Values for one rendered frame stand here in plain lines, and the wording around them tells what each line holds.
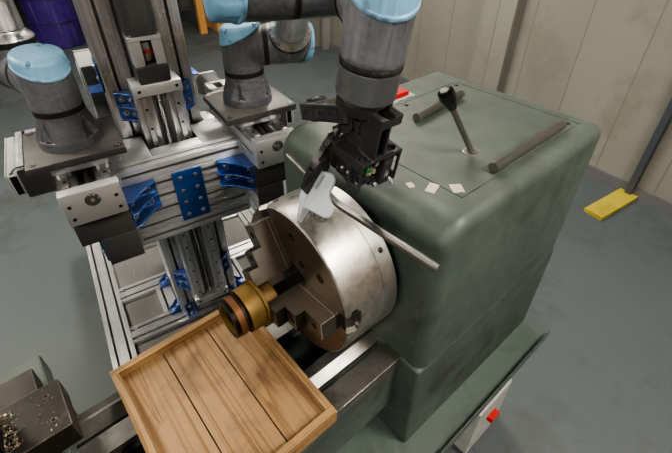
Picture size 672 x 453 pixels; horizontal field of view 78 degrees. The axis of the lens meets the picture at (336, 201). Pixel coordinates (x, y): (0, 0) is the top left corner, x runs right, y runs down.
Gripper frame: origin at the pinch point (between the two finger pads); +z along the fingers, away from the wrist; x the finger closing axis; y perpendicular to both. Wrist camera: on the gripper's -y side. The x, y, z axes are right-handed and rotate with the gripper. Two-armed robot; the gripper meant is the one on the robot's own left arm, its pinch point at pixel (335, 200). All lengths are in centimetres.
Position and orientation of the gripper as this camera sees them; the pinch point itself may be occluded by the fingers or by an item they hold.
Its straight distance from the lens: 66.2
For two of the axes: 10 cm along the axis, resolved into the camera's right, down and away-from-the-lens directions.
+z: -1.1, 7.1, 7.0
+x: 7.7, -3.8, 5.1
